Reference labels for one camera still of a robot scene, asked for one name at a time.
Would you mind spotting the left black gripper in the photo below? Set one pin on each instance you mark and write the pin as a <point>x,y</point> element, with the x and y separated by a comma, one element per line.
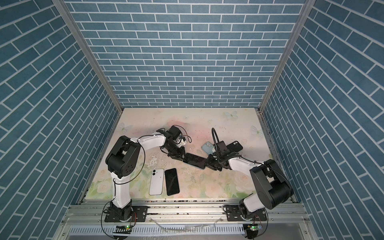
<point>180,155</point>

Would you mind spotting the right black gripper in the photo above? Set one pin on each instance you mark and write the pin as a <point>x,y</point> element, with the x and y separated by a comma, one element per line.
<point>209,163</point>

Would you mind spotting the blue phone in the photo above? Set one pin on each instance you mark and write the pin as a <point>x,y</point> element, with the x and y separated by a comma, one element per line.
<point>196,161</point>

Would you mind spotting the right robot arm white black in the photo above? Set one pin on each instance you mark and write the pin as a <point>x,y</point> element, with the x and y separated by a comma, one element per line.
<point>271,185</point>

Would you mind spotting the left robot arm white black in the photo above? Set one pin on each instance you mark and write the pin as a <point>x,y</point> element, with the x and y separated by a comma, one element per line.
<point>123,158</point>

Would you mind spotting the light teal case far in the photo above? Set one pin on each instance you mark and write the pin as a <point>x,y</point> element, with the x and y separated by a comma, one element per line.
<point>208,148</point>

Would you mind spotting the black phone case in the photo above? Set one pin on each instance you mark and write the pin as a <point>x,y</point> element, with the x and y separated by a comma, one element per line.
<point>235,147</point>

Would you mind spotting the black phone screen up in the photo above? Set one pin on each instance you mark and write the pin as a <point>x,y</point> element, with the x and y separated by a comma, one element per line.
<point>172,182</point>

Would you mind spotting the white phone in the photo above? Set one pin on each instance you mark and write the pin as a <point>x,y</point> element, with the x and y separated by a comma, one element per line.
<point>156,184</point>

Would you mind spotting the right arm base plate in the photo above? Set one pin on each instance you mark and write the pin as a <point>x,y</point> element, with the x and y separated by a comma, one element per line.
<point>236,213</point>

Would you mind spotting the white slotted cable duct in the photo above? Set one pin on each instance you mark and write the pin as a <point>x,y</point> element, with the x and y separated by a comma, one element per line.
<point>154,230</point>

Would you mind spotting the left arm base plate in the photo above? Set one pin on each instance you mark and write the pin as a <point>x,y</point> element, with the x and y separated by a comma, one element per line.
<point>127,214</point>

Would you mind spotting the aluminium front rail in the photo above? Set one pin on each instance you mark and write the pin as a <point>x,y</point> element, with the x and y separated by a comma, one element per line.
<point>188,211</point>

